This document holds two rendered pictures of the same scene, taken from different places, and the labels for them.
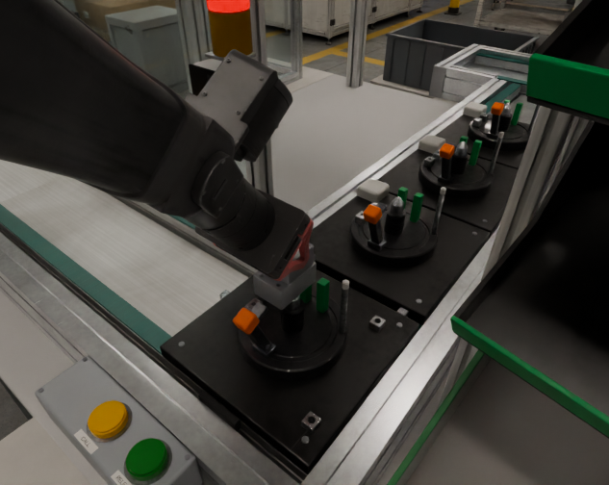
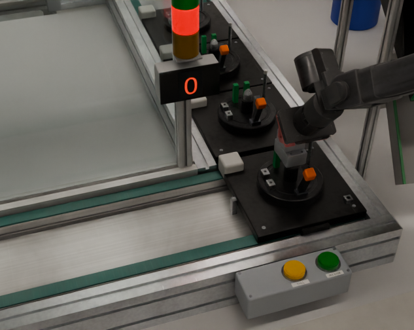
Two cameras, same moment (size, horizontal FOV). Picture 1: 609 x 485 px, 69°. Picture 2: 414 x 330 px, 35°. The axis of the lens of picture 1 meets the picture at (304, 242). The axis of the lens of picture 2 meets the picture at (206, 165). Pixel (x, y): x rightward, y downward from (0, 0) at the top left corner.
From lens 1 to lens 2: 1.08 m
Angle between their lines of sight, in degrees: 43
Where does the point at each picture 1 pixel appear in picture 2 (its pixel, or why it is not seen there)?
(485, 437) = (407, 142)
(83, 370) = (248, 275)
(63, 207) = (5, 270)
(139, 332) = (228, 249)
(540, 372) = not seen: outside the picture
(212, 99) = (330, 69)
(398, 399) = (350, 171)
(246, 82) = (331, 57)
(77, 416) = (280, 283)
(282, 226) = not seen: hidden behind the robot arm
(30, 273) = (123, 287)
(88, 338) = (221, 268)
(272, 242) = not seen: hidden behind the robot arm
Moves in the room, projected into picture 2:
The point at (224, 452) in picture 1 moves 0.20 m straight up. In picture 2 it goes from (337, 238) to (353, 161)
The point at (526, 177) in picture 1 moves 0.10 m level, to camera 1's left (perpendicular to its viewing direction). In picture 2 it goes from (389, 42) to (369, 65)
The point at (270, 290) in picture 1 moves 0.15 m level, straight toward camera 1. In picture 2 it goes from (299, 156) to (373, 179)
